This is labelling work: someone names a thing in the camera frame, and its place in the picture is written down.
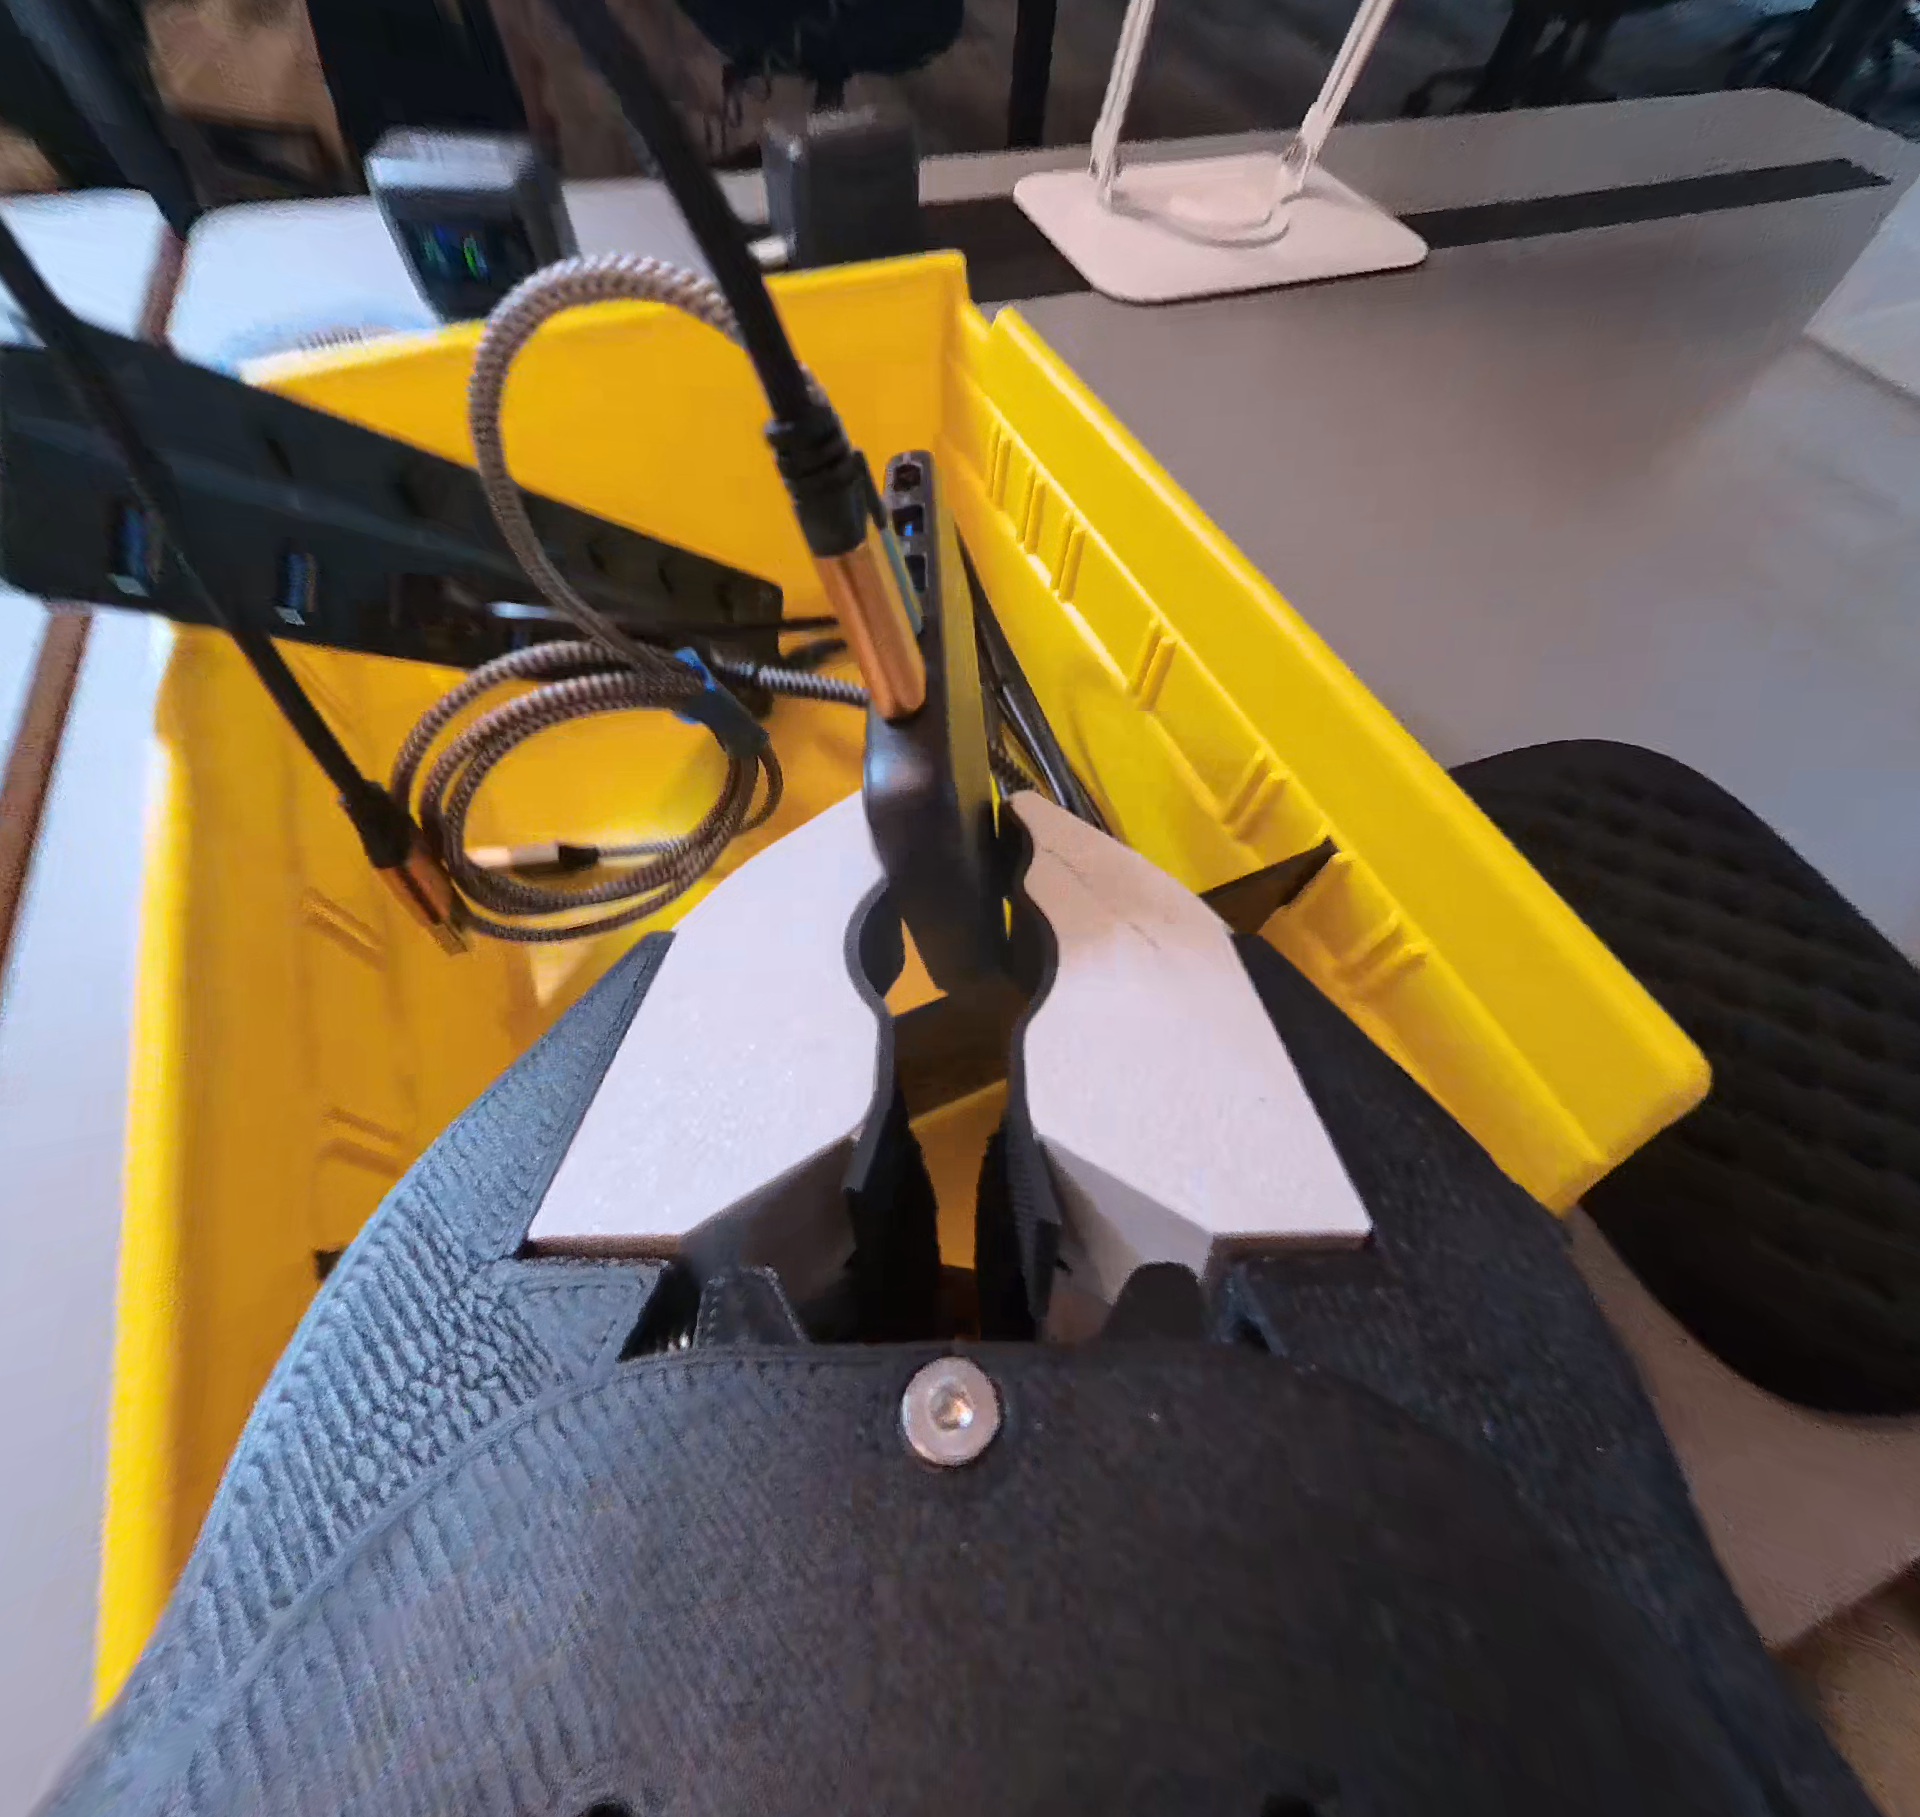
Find slim black USB hub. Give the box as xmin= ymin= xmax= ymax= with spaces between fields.
xmin=861 ymin=448 xmax=1040 ymax=1016

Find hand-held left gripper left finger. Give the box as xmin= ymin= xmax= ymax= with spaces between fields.
xmin=526 ymin=792 xmax=905 ymax=1264

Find black USB cable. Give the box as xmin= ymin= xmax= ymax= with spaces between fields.
xmin=960 ymin=543 xmax=1119 ymax=836

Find grey braided USB cable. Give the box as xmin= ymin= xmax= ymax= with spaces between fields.
xmin=389 ymin=252 xmax=875 ymax=943

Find orange-plug braided USB cable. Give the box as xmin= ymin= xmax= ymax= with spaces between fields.
xmin=0 ymin=0 xmax=936 ymax=953

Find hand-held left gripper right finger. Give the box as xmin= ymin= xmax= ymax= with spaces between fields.
xmin=1016 ymin=791 xmax=1379 ymax=1341

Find grey power adapter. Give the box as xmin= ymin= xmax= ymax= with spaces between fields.
xmin=763 ymin=106 xmax=924 ymax=266
xmin=363 ymin=128 xmax=580 ymax=319

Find yellow plastic bin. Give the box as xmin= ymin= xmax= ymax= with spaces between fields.
xmin=89 ymin=246 xmax=1713 ymax=1722

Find black multi-port USB hub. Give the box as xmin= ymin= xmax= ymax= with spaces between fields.
xmin=0 ymin=343 xmax=790 ymax=670

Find black quilted wrist rest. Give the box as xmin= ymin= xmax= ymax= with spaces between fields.
xmin=1446 ymin=739 xmax=1920 ymax=1416

